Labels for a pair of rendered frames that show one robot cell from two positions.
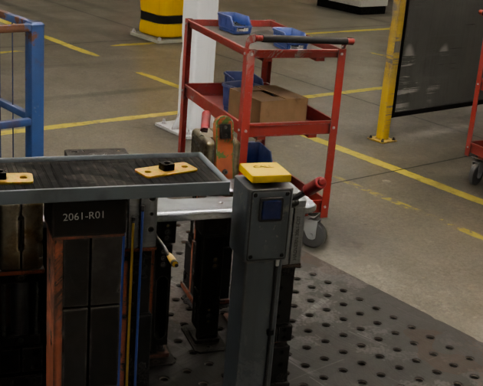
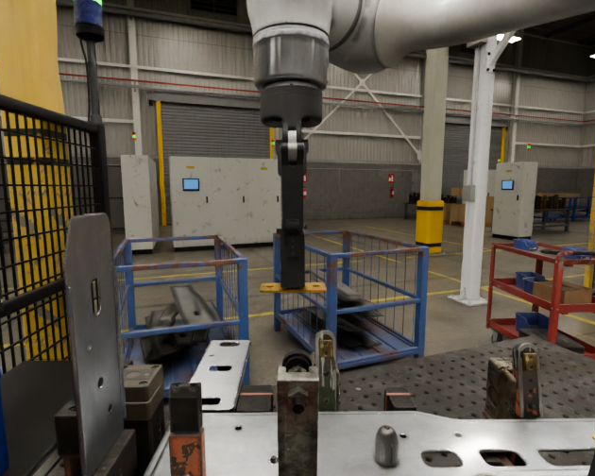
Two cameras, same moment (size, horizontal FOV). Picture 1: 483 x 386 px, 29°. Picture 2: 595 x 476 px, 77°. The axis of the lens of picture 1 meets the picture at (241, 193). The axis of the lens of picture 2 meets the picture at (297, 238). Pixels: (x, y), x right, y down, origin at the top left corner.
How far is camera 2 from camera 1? 1.16 m
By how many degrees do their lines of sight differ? 22
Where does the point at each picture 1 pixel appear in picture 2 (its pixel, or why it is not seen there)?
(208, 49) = (478, 259)
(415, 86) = not seen: outside the picture
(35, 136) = (422, 309)
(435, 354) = not seen: outside the picture
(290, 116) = (582, 300)
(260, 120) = (564, 302)
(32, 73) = (422, 274)
